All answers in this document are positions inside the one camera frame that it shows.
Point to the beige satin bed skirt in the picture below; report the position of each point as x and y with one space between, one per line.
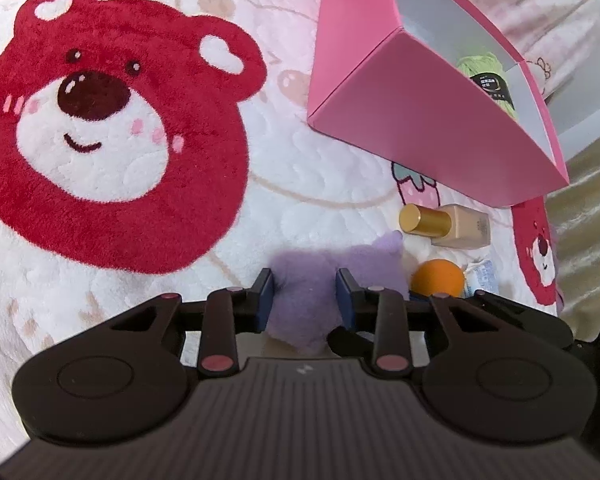
587 220

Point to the purple plush toy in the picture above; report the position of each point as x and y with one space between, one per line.
305 305

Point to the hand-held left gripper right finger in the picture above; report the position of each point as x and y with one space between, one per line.
344 300

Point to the beige foundation bottle gold cap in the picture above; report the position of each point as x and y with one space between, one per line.
455 225

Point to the pink cardboard box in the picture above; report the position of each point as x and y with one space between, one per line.
420 125

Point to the white blue-print packet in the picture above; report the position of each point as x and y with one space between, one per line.
482 277

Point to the red bear print blanket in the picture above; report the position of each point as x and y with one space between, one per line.
130 160

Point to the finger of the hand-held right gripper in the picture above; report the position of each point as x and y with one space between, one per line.
555 321

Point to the orange makeup sponge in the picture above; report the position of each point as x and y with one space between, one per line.
437 277

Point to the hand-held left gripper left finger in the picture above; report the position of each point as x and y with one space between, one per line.
266 300

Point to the green yarn skein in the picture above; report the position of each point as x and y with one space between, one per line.
485 67

